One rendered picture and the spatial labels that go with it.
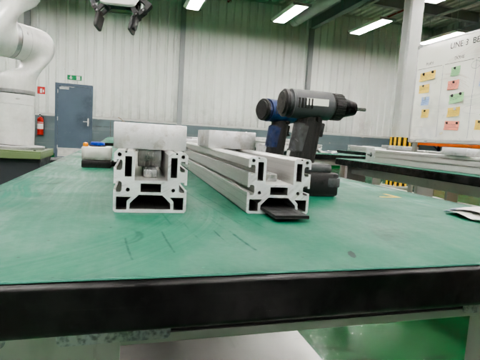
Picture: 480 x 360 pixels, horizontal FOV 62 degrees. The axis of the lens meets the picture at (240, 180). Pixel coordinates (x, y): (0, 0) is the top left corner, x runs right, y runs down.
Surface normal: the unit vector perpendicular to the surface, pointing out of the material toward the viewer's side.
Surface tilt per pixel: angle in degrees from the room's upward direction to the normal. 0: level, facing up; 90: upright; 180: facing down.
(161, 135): 90
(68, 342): 90
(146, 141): 90
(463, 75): 90
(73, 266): 0
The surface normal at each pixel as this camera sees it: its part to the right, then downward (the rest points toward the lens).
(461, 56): -0.96, -0.03
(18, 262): 0.06, -0.99
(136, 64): 0.28, 0.12
